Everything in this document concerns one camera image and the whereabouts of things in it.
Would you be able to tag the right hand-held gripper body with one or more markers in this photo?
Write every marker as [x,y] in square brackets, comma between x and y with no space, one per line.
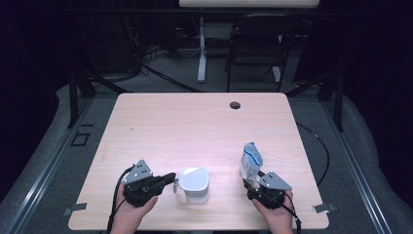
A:
[269,195]

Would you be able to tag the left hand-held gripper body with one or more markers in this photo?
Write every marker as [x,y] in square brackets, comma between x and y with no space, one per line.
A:
[142,190]

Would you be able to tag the white and blue bag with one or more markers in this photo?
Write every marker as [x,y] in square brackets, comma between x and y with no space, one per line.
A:
[250,162]

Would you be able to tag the clear jar with grey lid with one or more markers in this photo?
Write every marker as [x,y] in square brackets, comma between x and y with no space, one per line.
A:
[194,180]

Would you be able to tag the person's right hand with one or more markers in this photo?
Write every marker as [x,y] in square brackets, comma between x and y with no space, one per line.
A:
[281,216]

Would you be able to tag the person's left hand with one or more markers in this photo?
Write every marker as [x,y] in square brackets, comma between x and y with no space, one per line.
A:
[130,214]

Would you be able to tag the grey tape strip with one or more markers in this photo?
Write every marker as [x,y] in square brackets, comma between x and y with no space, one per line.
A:
[76,208]
[324,207]

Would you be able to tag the black table grommet hole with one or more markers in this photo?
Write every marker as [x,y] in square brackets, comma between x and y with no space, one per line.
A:
[234,105]

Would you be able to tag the black metal stand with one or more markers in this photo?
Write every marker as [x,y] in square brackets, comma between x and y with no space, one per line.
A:
[73,97]
[339,100]

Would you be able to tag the white standing desk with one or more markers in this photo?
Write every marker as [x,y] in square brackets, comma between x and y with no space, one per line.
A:
[202,48]

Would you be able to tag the black folding chair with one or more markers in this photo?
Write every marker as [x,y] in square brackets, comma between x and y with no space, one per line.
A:
[259,42]

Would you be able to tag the aluminium floor rail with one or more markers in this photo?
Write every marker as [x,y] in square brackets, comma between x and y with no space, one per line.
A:
[42,175]
[357,169]

